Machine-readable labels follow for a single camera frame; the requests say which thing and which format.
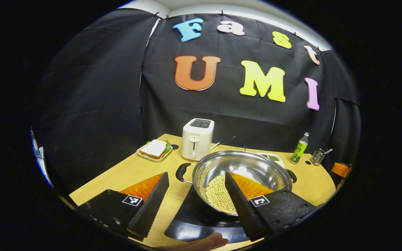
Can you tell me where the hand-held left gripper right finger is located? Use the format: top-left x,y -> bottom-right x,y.
225,171 -> 317,242

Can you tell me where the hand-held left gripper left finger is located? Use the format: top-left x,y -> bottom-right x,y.
76,172 -> 170,242

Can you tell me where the pile of soybeans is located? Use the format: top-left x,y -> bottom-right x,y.
205,174 -> 263,215

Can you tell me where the stainless steel pot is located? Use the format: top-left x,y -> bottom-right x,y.
176,150 -> 298,217

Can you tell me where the black induction cooktop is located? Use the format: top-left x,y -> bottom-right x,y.
164,184 -> 251,244

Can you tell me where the green label drink bottle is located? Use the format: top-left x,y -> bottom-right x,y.
290,132 -> 310,165

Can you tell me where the pale green rectangular plate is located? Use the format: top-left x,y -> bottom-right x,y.
136,139 -> 173,163

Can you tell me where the sandwich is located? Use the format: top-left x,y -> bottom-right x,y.
140,139 -> 171,160

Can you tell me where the white divided bean dish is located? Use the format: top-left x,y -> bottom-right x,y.
257,152 -> 285,169

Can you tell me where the white toaster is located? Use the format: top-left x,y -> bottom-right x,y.
181,118 -> 215,161

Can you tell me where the black backdrop cloth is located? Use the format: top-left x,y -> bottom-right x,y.
32,9 -> 361,196

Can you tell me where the metal wire utensil holder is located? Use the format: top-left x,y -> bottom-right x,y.
311,148 -> 326,166

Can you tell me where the black cooktop power cable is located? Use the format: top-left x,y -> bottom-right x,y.
218,136 -> 247,152

